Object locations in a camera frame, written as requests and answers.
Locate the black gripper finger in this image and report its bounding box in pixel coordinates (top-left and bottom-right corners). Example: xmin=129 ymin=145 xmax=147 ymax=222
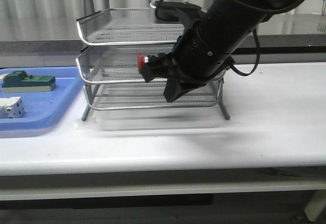
xmin=141 ymin=53 xmax=178 ymax=83
xmin=164 ymin=79 xmax=206 ymax=103

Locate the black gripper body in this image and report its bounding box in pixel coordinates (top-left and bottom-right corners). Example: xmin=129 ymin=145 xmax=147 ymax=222
xmin=168 ymin=1 xmax=234 ymax=84

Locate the red emergency stop button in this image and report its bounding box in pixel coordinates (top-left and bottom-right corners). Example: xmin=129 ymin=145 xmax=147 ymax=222
xmin=138 ymin=53 xmax=158 ymax=73

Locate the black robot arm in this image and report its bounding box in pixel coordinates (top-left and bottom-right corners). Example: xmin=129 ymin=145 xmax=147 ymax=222
xmin=138 ymin=0 xmax=304 ymax=102

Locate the grey stone counter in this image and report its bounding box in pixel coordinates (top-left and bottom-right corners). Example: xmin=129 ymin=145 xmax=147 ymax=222
xmin=1 ymin=14 xmax=325 ymax=54

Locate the blue plastic tray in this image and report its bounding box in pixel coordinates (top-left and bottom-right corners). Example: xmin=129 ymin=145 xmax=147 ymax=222
xmin=1 ymin=66 xmax=83 ymax=137

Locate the green terminal block module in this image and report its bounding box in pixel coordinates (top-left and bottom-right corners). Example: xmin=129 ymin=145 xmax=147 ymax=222
xmin=1 ymin=71 xmax=56 ymax=93

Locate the white circuit breaker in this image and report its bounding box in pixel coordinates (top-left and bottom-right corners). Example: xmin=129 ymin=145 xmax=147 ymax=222
xmin=1 ymin=97 xmax=25 ymax=119

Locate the white table leg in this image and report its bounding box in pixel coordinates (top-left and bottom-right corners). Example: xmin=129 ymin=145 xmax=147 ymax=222
xmin=304 ymin=190 xmax=325 ymax=222

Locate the grey metal rack frame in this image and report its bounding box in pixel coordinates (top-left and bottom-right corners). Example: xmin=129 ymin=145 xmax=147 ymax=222
xmin=76 ymin=0 xmax=230 ymax=120

